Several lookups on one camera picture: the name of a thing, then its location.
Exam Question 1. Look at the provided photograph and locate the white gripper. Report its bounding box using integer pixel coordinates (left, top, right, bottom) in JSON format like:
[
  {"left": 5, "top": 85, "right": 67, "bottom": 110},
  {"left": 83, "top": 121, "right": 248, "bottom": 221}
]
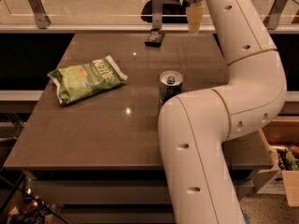
[{"left": 185, "top": 0, "right": 205, "bottom": 34}]

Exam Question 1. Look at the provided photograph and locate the black rxbar chocolate bar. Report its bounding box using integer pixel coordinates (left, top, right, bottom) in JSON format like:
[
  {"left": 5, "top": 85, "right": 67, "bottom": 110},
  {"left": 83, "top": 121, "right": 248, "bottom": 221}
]
[{"left": 145, "top": 29, "right": 165, "bottom": 48}]

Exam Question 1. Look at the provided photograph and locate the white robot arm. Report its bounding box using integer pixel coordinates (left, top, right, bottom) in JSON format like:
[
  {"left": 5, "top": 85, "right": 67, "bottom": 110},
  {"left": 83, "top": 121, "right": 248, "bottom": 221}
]
[{"left": 158, "top": 0, "right": 287, "bottom": 224}]

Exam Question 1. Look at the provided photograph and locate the black office chair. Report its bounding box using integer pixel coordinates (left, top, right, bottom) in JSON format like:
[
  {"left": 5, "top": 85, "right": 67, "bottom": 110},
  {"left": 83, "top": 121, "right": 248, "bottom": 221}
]
[{"left": 141, "top": 0, "right": 189, "bottom": 23}]

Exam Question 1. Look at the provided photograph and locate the silver blue energy drink can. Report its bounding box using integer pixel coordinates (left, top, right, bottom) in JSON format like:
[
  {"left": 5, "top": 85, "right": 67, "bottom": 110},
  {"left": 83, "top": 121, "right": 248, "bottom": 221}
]
[{"left": 159, "top": 70, "right": 183, "bottom": 105}]

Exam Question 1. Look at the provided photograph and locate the glass railing panel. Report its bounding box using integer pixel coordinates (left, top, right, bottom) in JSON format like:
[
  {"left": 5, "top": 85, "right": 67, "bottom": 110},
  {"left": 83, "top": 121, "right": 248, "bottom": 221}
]
[{"left": 0, "top": 0, "right": 299, "bottom": 26}]

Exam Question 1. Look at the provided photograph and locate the green kettle chips bag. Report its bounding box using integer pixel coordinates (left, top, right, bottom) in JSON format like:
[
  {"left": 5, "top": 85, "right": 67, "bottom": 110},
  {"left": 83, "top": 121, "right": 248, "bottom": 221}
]
[{"left": 48, "top": 56, "right": 128, "bottom": 105}]

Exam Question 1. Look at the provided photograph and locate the cardboard box with items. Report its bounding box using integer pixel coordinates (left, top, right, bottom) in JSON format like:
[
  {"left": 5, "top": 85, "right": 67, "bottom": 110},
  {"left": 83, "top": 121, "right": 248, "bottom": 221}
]
[{"left": 253, "top": 116, "right": 299, "bottom": 207}]

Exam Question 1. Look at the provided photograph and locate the grey table drawer unit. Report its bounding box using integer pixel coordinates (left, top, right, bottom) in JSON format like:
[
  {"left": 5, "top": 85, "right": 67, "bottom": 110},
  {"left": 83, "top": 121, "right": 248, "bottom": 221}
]
[{"left": 24, "top": 169, "right": 260, "bottom": 224}]

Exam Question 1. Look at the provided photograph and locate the middle metal railing post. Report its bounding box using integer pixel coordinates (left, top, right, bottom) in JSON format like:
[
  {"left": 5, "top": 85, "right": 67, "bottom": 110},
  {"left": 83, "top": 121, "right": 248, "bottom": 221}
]
[{"left": 152, "top": 0, "right": 163, "bottom": 30}]

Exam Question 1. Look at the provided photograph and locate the metal railing post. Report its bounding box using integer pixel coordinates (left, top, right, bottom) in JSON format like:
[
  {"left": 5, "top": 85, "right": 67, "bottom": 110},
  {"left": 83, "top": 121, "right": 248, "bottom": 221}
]
[
  {"left": 152, "top": 0, "right": 163, "bottom": 30},
  {"left": 263, "top": 0, "right": 288, "bottom": 30},
  {"left": 28, "top": 0, "right": 51, "bottom": 29}
]

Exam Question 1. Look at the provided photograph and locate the right metal railing post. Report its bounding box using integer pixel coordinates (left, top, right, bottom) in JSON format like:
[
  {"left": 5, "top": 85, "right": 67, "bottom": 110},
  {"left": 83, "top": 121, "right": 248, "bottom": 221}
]
[{"left": 263, "top": 0, "right": 288, "bottom": 30}]

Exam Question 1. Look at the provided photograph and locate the left metal railing post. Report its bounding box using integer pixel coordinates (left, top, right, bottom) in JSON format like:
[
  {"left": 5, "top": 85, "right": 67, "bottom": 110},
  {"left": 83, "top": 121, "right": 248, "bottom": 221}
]
[{"left": 28, "top": 0, "right": 51, "bottom": 29}]

